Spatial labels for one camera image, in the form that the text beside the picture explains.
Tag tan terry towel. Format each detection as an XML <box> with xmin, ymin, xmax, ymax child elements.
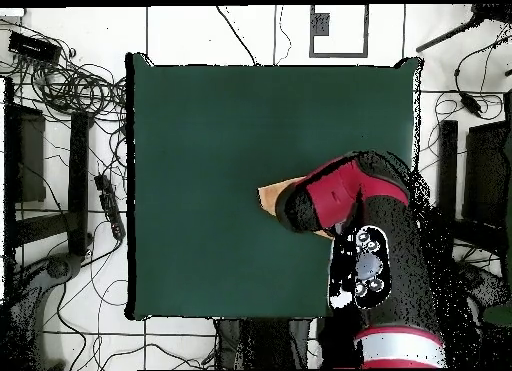
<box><xmin>257</xmin><ymin>176</ymin><xmax>334</xmax><ymax>240</ymax></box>

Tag dark green table cloth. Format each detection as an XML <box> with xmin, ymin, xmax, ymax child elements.
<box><xmin>125</xmin><ymin>52</ymin><xmax>423</xmax><ymax>322</ymax></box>

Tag black power strip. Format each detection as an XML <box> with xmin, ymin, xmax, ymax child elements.
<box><xmin>93</xmin><ymin>173</ymin><xmax>127</xmax><ymax>242</ymax></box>

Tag grey round stand base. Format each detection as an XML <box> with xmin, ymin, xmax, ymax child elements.
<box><xmin>7</xmin><ymin>251</ymin><xmax>85</xmax><ymax>336</ymax></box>
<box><xmin>459</xmin><ymin>261</ymin><xmax>511</xmax><ymax>310</ymax></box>

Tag black tripod leg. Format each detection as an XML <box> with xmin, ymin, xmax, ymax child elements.
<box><xmin>414</xmin><ymin>3</ymin><xmax>512</xmax><ymax>54</ymax></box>

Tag dark green object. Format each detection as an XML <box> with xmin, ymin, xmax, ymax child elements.
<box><xmin>481</xmin><ymin>302</ymin><xmax>512</xmax><ymax>328</ymax></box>

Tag black hub box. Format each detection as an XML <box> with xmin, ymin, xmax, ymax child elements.
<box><xmin>7</xmin><ymin>30</ymin><xmax>62</xmax><ymax>65</ymax></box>

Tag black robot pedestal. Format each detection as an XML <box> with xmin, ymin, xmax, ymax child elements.
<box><xmin>215</xmin><ymin>318</ymin><xmax>311</xmax><ymax>370</ymax></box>

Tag thin wavy cable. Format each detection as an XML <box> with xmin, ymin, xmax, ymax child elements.
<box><xmin>277</xmin><ymin>4</ymin><xmax>292</xmax><ymax>66</ymax></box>

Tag thin black cable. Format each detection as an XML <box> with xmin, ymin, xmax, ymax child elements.
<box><xmin>215</xmin><ymin>4</ymin><xmax>259</xmax><ymax>67</ymax></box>

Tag loose black floor cables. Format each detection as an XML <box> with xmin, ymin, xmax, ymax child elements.
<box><xmin>39</xmin><ymin>210</ymin><xmax>217</xmax><ymax>371</ymax></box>

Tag grey square floor frame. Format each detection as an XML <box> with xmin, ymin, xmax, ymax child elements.
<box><xmin>308</xmin><ymin>4</ymin><xmax>370</xmax><ymax>59</ymax></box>

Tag black cable tangle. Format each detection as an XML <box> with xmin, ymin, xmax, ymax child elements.
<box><xmin>0</xmin><ymin>18</ymin><xmax>127</xmax><ymax>124</ymax></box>

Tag black power adapter with cable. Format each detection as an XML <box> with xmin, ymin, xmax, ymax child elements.
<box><xmin>453</xmin><ymin>34</ymin><xmax>506</xmax><ymax>120</ymax></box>

